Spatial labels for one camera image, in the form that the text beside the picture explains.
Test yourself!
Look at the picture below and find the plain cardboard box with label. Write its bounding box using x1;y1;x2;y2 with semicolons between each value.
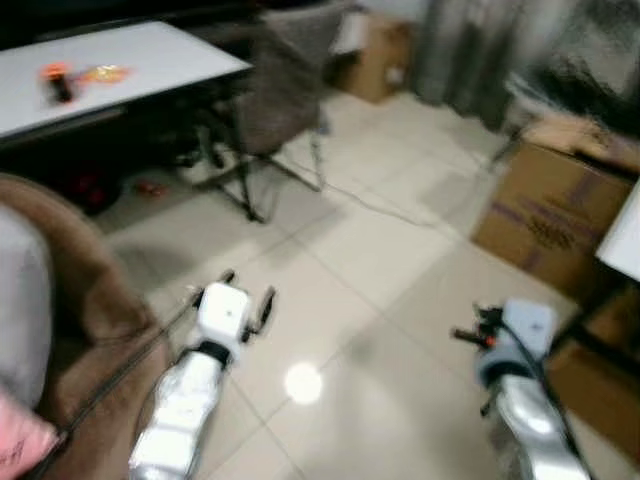
335;14;417;105

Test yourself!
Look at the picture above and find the red round object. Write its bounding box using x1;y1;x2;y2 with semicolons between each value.
55;168;113;213

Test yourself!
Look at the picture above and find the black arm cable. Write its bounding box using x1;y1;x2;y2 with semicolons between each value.
25;295;206;471
505;312;577;480

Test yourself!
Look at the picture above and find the large printed cardboard box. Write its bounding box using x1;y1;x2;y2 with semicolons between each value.
470;115;640;302

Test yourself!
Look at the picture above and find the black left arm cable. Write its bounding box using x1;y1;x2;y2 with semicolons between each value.
25;295;206;471

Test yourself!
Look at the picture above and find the orange black handheld device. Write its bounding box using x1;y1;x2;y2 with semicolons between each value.
40;62;77;104

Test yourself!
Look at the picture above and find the brown cardboard box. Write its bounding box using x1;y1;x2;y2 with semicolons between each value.
545;290;640;463

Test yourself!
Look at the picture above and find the thin dark floor cable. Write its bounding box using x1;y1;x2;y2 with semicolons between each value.
320;172;473;233

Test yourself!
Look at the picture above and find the black mesh object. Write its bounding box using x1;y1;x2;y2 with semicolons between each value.
508;0;640;113

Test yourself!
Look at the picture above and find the white rectangular table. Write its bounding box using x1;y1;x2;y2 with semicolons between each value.
550;185;640;381
0;22;252;141

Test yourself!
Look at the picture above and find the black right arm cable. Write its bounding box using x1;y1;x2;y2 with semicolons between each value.
505;312;577;480

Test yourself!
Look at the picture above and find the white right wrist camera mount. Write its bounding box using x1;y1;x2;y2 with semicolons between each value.
498;298;557;366

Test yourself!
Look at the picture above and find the brown velvet round sofa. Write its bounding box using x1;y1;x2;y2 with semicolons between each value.
0;172;177;480

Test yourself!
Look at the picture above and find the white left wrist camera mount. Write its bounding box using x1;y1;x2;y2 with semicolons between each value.
194;283;252;348

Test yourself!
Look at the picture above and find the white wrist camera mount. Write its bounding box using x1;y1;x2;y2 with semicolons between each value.
498;298;557;366
194;283;252;348

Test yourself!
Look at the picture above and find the yellow orange small item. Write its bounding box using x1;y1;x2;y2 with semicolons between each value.
80;64;132;87

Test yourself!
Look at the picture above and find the grey curtain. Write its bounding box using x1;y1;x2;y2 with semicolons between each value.
414;0;561;131

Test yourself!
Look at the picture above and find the pink pillow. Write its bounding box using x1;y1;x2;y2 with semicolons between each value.
0;390;60;480

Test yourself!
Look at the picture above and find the red snack packet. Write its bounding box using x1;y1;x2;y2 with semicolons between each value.
135;178;169;197

